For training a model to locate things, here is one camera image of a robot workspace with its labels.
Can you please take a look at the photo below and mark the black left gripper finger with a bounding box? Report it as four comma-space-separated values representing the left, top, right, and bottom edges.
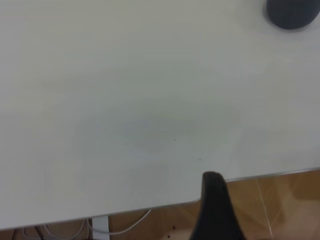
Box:
190, 171, 251, 240

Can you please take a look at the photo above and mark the dark blue ceramic mug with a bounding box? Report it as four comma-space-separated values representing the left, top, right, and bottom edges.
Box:
265, 0, 320, 31

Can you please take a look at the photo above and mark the white table leg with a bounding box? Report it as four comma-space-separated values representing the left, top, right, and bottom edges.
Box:
91, 215, 110, 240

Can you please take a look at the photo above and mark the white cable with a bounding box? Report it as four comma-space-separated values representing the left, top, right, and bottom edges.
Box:
44, 219, 86, 240
108, 209, 152, 235

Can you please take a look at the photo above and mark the black cable under table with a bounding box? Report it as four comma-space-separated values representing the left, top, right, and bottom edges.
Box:
34, 225, 52, 240

